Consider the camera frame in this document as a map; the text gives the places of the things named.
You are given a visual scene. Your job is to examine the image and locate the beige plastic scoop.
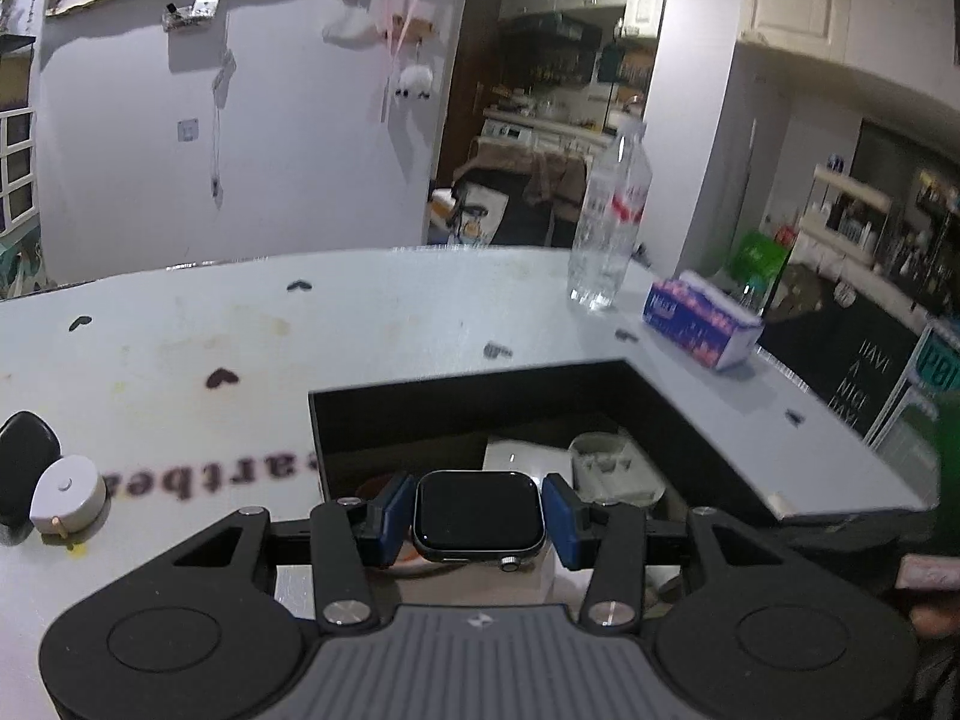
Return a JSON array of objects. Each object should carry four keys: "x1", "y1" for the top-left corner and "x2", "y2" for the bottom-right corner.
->
[{"x1": 569, "y1": 433, "x2": 665, "y2": 507}]

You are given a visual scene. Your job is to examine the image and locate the black smart watch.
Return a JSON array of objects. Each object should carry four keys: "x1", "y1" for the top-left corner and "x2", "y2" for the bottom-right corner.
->
[{"x1": 412, "y1": 470, "x2": 545, "y2": 564}]

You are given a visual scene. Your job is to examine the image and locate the black cardboard box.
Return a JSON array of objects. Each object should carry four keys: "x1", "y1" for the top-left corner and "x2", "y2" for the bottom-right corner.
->
[{"x1": 308, "y1": 361, "x2": 919, "y2": 527}]

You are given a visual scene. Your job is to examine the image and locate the purple tissue pack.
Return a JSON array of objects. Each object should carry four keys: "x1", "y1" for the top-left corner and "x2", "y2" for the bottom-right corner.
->
[{"x1": 643, "y1": 271, "x2": 763, "y2": 371}]

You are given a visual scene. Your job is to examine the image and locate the clear water bottle red label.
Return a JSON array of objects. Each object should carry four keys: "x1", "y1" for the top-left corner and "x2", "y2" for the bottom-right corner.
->
[{"x1": 568, "y1": 117, "x2": 652, "y2": 310}]

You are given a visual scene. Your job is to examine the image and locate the white round tape measure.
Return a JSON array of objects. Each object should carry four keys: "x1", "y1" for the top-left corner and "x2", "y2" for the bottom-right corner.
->
[{"x1": 29, "y1": 455, "x2": 107, "y2": 538}]

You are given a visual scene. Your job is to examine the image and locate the black chalkboard sign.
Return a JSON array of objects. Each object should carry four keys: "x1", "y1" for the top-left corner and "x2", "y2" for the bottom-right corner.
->
[{"x1": 760, "y1": 283, "x2": 918, "y2": 437}]

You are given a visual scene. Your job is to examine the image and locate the black oval case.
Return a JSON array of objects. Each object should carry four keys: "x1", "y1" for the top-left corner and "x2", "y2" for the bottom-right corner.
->
[{"x1": 0, "y1": 411, "x2": 60, "y2": 528}]

